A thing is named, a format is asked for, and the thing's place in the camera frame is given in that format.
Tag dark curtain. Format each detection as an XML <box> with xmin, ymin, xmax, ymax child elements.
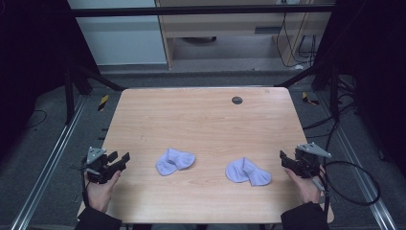
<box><xmin>0</xmin><ymin>0</ymin><xmax>99</xmax><ymax>161</ymax></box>
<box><xmin>310</xmin><ymin>0</ymin><xmax>406</xmax><ymax>180</ymax></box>

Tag black yellow hazard tape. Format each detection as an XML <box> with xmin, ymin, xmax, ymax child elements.
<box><xmin>97</xmin><ymin>94</ymin><xmax>110</xmax><ymax>113</ymax></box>
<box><xmin>301</xmin><ymin>91</ymin><xmax>321</xmax><ymax>106</ymax></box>

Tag black looped gripper cable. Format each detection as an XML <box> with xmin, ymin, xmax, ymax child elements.
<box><xmin>315</xmin><ymin>160</ymin><xmax>382</xmax><ymax>221</ymax></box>

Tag black hanging cables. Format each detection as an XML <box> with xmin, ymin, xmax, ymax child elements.
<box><xmin>275</xmin><ymin>11</ymin><xmax>318</xmax><ymax>69</ymax></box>

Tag thin black floor cable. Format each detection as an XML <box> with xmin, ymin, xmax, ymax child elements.
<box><xmin>24</xmin><ymin>108</ymin><xmax>48</xmax><ymax>129</ymax></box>

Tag black floor cables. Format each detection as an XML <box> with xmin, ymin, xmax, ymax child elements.
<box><xmin>302</xmin><ymin>91</ymin><xmax>360</xmax><ymax>140</ymax></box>

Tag person's right hand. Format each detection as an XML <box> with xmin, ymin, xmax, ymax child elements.
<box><xmin>283</xmin><ymin>164</ymin><xmax>327</xmax><ymax>205</ymax></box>

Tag black horizontal frame bar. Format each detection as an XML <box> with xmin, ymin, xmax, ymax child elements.
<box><xmin>70</xmin><ymin>4</ymin><xmax>337</xmax><ymax>18</ymax></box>

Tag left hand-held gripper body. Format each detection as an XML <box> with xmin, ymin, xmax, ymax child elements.
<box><xmin>80</xmin><ymin>146</ymin><xmax>113</xmax><ymax>185</ymax></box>

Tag white cabinet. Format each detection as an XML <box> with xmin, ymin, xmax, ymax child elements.
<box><xmin>66</xmin><ymin>0</ymin><xmax>169</xmax><ymax>67</ymax></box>

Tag light purple sock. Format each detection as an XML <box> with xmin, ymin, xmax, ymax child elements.
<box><xmin>155</xmin><ymin>148</ymin><xmax>196</xmax><ymax>177</ymax></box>
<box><xmin>225</xmin><ymin>156</ymin><xmax>273</xmax><ymax>188</ymax></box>

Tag light wooden desk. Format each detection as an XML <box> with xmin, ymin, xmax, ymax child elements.
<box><xmin>154</xmin><ymin>0</ymin><xmax>337</xmax><ymax>70</ymax></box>

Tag aluminium floor rail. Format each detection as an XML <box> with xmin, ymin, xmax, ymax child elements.
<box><xmin>317</xmin><ymin>90</ymin><xmax>398</xmax><ymax>230</ymax></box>
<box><xmin>9</xmin><ymin>95</ymin><xmax>88</xmax><ymax>230</ymax></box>

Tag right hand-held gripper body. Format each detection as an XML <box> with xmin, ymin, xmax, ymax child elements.
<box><xmin>293</xmin><ymin>142</ymin><xmax>332</xmax><ymax>179</ymax></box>

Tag person's left hand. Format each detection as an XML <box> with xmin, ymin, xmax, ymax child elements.
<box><xmin>83</xmin><ymin>169</ymin><xmax>123</xmax><ymax>214</ymax></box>

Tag black frame post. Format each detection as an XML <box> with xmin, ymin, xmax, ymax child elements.
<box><xmin>275</xmin><ymin>61</ymin><xmax>341</xmax><ymax>123</ymax></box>
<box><xmin>63</xmin><ymin>63</ymin><xmax>128</xmax><ymax>127</ymax></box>

